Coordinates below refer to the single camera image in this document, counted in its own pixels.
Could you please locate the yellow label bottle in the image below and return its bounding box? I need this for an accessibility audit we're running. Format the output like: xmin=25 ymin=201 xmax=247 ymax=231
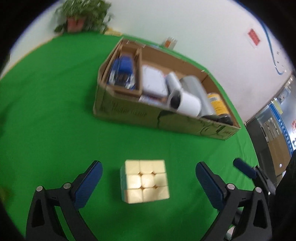
xmin=207 ymin=92 xmax=233 ymax=126

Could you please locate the red notice on wall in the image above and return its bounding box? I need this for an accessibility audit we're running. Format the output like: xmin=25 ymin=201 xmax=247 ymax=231
xmin=246 ymin=28 xmax=262 ymax=48

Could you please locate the potted green plant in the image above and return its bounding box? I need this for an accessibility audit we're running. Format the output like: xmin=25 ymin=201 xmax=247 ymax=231
xmin=54 ymin=1 xmax=113 ymax=34

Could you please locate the blue toy item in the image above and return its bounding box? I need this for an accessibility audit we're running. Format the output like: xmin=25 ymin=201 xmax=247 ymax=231
xmin=107 ymin=55 xmax=135 ymax=90

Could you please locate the white handheld fan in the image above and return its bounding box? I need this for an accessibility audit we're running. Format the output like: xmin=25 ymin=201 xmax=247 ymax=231
xmin=165 ymin=72 xmax=202 ymax=118

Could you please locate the green table cloth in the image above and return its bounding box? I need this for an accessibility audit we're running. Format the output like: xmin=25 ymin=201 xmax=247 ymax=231
xmin=1 ymin=33 xmax=257 ymax=240

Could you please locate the silver metal tin can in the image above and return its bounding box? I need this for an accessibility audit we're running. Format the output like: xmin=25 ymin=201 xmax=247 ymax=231
xmin=180 ymin=75 xmax=216 ymax=117

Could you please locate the white device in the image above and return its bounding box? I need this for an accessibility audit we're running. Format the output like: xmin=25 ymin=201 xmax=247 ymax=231
xmin=142 ymin=65 xmax=168 ymax=98

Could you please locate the narrow cardboard insert tray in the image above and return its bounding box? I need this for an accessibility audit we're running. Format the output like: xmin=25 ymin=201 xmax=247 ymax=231
xmin=98 ymin=41 xmax=143 ymax=97

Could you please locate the glass door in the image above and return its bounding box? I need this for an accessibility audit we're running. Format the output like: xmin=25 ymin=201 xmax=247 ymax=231
xmin=246 ymin=72 xmax=295 ymax=184

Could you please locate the colourful board game box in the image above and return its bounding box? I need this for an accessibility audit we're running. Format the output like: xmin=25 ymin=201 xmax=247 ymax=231
xmin=138 ymin=74 xmax=171 ymax=107

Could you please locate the yellow cloth by plant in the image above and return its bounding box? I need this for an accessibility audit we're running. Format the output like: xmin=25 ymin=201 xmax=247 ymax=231
xmin=104 ymin=27 xmax=123 ymax=37

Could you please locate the blue wall stripe decal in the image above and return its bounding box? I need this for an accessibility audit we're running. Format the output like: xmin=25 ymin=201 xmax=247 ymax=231
xmin=258 ymin=20 xmax=293 ymax=76

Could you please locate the large open cardboard box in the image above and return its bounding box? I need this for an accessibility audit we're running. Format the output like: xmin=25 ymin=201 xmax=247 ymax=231
xmin=93 ymin=38 xmax=241 ymax=140

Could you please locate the yellow cream puzzle cube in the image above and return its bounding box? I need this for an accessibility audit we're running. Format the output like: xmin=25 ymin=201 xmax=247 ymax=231
xmin=120 ymin=160 xmax=170 ymax=204

